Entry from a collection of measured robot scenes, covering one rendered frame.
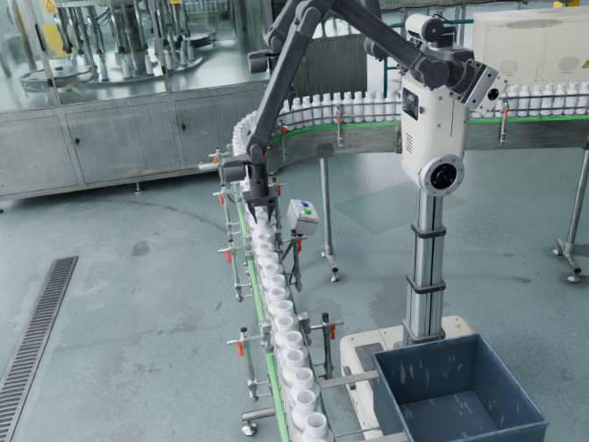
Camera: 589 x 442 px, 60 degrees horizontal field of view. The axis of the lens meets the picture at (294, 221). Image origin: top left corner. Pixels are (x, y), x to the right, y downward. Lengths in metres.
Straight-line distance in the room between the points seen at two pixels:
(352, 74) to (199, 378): 4.86
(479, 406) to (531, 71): 4.21
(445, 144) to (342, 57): 5.02
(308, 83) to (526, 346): 4.61
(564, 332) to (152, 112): 3.51
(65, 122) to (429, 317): 3.55
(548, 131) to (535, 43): 2.32
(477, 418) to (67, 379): 2.17
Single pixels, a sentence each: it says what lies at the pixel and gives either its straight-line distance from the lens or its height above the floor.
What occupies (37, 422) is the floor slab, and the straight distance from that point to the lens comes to 2.94.
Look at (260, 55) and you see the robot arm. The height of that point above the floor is 1.60.
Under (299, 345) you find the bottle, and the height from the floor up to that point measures 1.15.
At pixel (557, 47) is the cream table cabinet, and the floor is 0.91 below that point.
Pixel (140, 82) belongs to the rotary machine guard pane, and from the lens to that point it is 4.66.
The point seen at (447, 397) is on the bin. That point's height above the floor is 0.73.
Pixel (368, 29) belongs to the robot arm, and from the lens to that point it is 1.46.
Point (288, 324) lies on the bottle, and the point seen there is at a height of 1.14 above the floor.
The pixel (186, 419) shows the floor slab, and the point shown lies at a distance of 2.65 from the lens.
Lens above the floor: 1.93
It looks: 28 degrees down
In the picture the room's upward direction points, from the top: 5 degrees counter-clockwise
